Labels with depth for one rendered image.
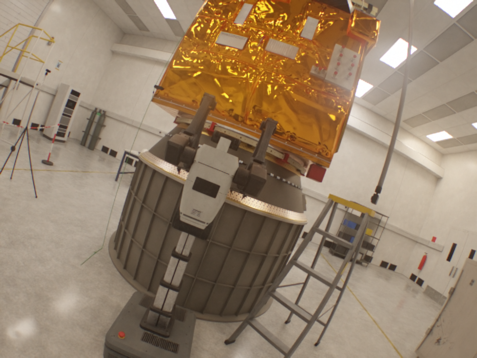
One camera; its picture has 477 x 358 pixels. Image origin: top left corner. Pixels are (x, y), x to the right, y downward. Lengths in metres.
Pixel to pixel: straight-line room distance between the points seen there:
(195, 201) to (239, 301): 1.46
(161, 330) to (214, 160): 1.11
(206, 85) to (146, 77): 7.33
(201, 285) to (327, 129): 1.84
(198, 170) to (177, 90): 1.42
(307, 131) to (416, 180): 7.93
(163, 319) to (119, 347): 0.34
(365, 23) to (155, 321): 3.34
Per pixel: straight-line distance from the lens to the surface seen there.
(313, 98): 2.31
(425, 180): 10.13
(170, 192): 2.03
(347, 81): 2.46
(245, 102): 2.26
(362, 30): 2.85
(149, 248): 2.24
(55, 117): 8.93
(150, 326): 1.61
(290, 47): 2.57
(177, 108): 2.43
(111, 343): 1.52
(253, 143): 2.11
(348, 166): 8.24
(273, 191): 2.12
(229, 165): 1.16
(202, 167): 1.17
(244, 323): 2.06
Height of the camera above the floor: 1.41
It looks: 2 degrees down
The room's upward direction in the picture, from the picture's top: 22 degrees clockwise
